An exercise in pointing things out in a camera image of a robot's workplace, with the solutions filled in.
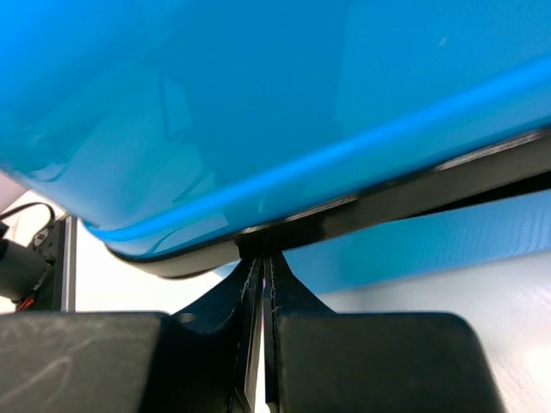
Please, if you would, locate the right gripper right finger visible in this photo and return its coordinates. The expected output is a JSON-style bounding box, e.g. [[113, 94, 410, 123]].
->
[[263, 253, 505, 412]]

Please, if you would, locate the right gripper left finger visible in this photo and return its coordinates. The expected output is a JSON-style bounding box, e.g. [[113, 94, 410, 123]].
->
[[1, 258, 263, 412]]

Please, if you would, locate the blue hard-shell suitcase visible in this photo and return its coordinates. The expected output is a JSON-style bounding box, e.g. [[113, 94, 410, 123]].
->
[[1, 1, 550, 277]]

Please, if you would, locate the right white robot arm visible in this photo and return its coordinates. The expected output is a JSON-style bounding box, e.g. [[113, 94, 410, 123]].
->
[[1, 217, 505, 412]]

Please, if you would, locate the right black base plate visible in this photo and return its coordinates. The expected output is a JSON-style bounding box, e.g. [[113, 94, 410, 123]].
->
[[37, 215, 77, 311]]

